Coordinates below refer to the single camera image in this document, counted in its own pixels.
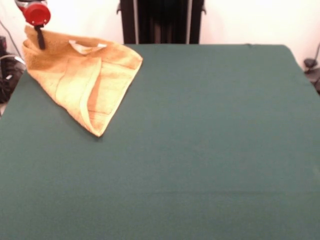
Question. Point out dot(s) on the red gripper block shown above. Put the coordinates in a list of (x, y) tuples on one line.
[(37, 15)]

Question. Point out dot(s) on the tan terry towel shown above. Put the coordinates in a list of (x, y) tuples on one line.
[(82, 82)]

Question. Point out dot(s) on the dark green table cloth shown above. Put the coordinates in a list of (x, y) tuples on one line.
[(225, 162)]

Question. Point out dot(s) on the black pedestal column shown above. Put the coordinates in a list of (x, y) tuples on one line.
[(162, 22)]

